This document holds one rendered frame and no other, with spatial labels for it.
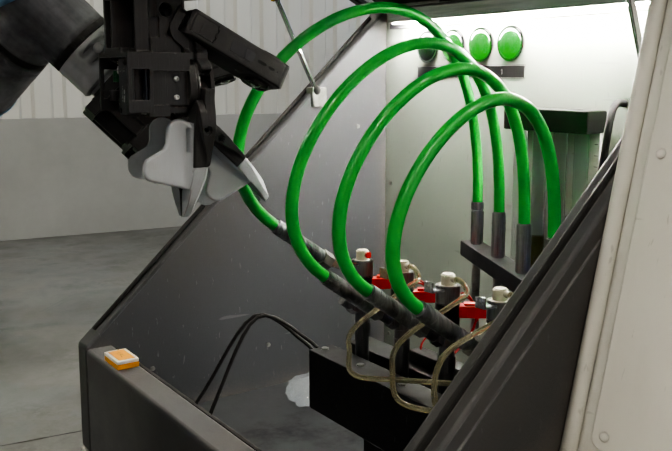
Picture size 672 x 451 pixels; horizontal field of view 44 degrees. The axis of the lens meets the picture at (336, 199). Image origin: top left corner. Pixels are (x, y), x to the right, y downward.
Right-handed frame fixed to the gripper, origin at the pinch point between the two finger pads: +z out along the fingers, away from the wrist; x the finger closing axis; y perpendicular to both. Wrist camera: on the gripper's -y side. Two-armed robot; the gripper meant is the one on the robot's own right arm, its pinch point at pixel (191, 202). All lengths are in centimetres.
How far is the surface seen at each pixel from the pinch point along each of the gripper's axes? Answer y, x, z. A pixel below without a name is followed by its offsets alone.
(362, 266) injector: -28.2, -10.7, 11.9
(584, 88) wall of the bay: -57, -1, -10
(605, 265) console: -29.6, 24.5, 5.4
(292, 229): -13.3, -3.3, 4.5
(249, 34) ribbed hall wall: -350, -617, -51
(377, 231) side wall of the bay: -55, -43, 15
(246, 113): -12.3, -11.4, -7.6
